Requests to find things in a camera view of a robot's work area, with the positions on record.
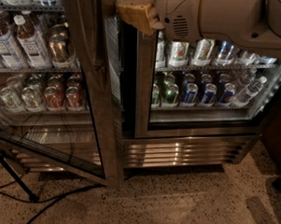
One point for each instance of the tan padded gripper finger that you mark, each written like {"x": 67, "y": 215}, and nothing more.
{"x": 141, "y": 14}

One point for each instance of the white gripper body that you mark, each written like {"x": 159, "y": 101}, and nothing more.
{"x": 175, "y": 13}

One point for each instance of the glass fridge door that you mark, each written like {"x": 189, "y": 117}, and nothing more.
{"x": 91, "y": 27}
{"x": 154, "y": 73}

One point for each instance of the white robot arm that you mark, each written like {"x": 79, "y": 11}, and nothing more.
{"x": 248, "y": 24}

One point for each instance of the stainless fridge base grille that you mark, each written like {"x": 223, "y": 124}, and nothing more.
{"x": 152, "y": 153}

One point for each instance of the white tall can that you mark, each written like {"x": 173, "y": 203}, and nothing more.
{"x": 177, "y": 54}
{"x": 202, "y": 53}

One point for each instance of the blue silver tall can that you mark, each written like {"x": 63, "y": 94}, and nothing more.
{"x": 246, "y": 57}
{"x": 225, "y": 53}

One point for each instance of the green can right compartment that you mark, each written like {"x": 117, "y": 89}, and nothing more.
{"x": 170, "y": 95}

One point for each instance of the blue silver tall can right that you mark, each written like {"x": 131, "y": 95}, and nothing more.
{"x": 246, "y": 57}

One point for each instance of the gold tall can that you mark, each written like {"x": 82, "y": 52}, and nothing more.
{"x": 62, "y": 51}

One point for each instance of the clear water bottle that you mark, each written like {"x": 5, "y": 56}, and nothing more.
{"x": 251, "y": 90}

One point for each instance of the red can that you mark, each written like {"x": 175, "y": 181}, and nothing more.
{"x": 73, "y": 98}
{"x": 54, "y": 99}

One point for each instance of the tea bottle white label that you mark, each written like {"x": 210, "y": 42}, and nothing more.
{"x": 32, "y": 43}

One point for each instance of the green white can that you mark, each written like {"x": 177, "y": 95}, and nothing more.
{"x": 32, "y": 99}
{"x": 12, "y": 100}

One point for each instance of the tea bottle far left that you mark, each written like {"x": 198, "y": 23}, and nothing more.
{"x": 12, "y": 56}

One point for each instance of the dark wooden cabinet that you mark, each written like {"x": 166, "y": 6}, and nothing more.
{"x": 272, "y": 140}

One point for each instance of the green white can far left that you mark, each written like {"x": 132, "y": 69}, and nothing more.
{"x": 12, "y": 100}

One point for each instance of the black tripod leg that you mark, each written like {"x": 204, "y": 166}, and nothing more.
{"x": 32, "y": 196}

